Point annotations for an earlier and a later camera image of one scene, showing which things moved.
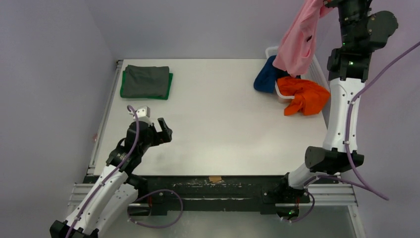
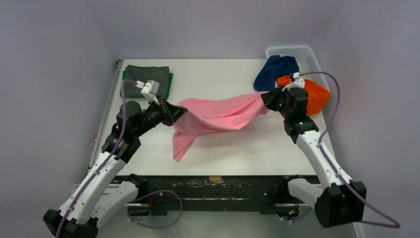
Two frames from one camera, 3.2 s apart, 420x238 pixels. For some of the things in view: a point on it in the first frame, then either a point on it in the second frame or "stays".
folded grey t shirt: x=145 y=81 stays
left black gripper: x=161 y=137 -> x=173 y=112
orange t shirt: x=310 y=97 stays
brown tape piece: x=215 y=178 stays
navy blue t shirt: x=266 y=80 stays
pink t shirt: x=296 y=50 -> x=209 y=115
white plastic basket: x=314 y=72 stays
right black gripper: x=343 y=3 -> x=274 y=99
